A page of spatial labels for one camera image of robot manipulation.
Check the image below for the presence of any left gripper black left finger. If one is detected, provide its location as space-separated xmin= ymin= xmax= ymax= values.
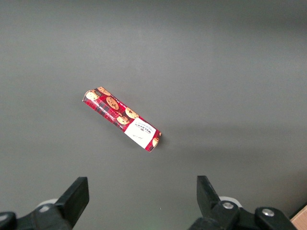
xmin=0 ymin=176 xmax=90 ymax=230

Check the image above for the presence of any wooden drawer cabinet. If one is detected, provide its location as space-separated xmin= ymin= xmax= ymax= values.
xmin=289 ymin=207 xmax=307 ymax=230

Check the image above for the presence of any red tartan cookie box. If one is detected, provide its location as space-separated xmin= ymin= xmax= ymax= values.
xmin=81 ymin=86 xmax=162 ymax=153

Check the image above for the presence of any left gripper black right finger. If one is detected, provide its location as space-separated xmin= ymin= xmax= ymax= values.
xmin=188 ymin=175 xmax=298 ymax=230

